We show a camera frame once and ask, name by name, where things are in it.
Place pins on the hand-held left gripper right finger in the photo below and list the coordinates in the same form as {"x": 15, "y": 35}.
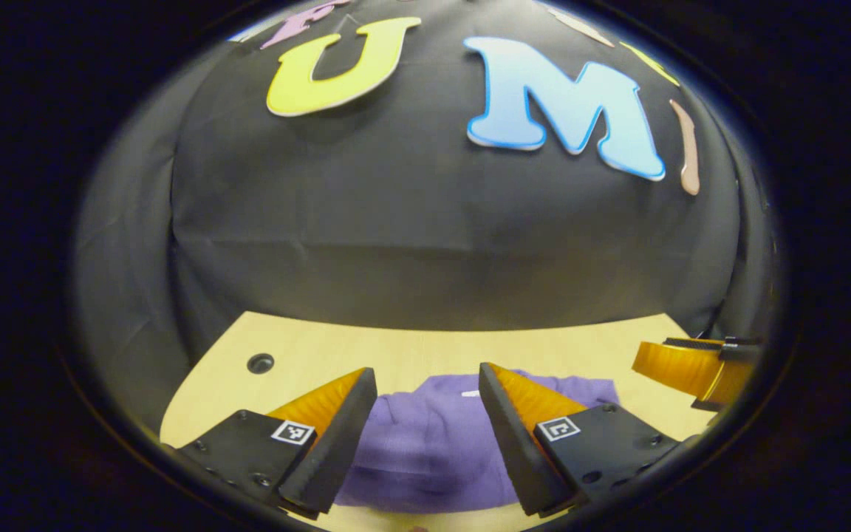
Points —
{"x": 514, "y": 451}

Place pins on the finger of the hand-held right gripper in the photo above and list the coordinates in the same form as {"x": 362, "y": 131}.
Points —
{"x": 691, "y": 369}

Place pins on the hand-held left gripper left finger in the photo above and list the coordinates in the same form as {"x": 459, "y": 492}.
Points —
{"x": 337, "y": 451}

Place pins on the purple jacket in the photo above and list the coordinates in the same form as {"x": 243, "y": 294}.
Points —
{"x": 425, "y": 451}

